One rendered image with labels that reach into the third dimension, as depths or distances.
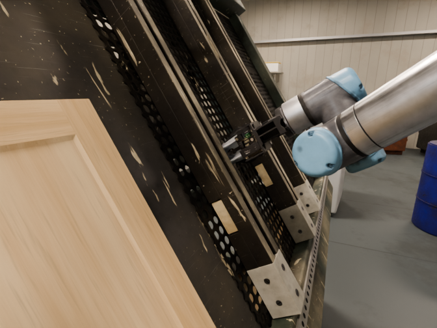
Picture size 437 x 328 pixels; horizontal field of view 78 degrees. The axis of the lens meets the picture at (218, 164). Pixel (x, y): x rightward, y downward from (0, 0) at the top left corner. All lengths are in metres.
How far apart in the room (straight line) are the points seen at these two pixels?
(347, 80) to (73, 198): 0.49
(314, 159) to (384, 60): 8.02
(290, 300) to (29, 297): 0.49
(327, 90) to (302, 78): 7.80
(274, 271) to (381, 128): 0.37
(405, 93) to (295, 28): 8.20
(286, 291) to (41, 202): 0.50
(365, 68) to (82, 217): 8.18
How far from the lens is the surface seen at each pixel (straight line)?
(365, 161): 0.55
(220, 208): 0.61
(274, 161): 0.90
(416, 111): 0.40
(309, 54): 8.41
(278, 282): 0.65
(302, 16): 8.61
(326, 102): 0.57
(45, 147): 0.41
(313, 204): 1.17
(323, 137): 0.41
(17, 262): 0.35
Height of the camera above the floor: 1.38
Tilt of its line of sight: 15 degrees down
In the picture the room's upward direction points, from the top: 1 degrees clockwise
